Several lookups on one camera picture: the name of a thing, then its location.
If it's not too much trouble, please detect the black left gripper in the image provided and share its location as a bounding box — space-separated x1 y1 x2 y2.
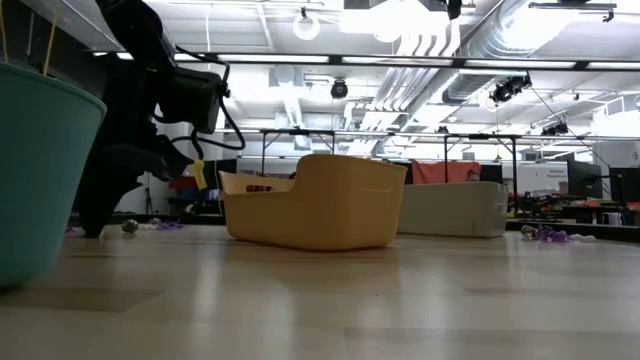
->
79 64 195 238

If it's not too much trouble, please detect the white plastic bin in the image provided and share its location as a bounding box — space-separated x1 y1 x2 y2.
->
397 180 510 239

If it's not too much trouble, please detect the teal plastic bin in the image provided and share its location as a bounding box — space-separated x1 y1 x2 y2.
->
0 62 108 290

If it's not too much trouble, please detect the yellow paper tag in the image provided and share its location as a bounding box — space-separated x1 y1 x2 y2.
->
192 158 209 192

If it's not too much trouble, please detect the black computer monitor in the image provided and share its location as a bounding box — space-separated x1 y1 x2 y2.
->
608 167 640 204
566 159 604 200
207 158 239 191

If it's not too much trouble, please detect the long overhead light bar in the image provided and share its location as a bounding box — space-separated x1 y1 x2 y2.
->
92 49 640 72

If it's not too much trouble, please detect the yellow plastic bin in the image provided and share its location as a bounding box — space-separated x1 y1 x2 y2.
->
218 153 409 253

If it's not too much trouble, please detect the black round ceiling spotlight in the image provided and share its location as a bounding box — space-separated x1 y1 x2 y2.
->
329 78 350 100

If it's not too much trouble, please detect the white ceiling pipe bundle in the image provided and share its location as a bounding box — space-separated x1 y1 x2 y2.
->
344 19 464 156

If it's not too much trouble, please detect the red cloth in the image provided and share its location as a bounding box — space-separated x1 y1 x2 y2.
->
412 159 481 185

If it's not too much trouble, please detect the white sign board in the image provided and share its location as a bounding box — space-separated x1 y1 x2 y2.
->
516 162 570 195

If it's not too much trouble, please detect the cluttered black desk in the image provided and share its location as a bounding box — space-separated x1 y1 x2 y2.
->
504 197 640 226

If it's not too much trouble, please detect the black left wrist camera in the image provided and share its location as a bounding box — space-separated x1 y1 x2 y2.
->
158 66 225 135

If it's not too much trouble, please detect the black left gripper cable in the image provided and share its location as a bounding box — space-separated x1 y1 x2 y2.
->
172 44 247 161

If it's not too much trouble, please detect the black background rig frame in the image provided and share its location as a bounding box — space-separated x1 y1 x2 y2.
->
443 133 521 214
259 128 337 176

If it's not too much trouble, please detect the thin yellow cord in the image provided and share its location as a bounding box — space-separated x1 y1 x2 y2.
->
42 0 64 77

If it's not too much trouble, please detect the white ceiling ring fixture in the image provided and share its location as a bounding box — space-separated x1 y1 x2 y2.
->
292 12 322 42

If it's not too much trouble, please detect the silver ventilation duct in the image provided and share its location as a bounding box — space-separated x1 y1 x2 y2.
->
442 0 581 106

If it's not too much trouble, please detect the black ceiling rail fixture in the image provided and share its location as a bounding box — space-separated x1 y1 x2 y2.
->
528 2 617 24

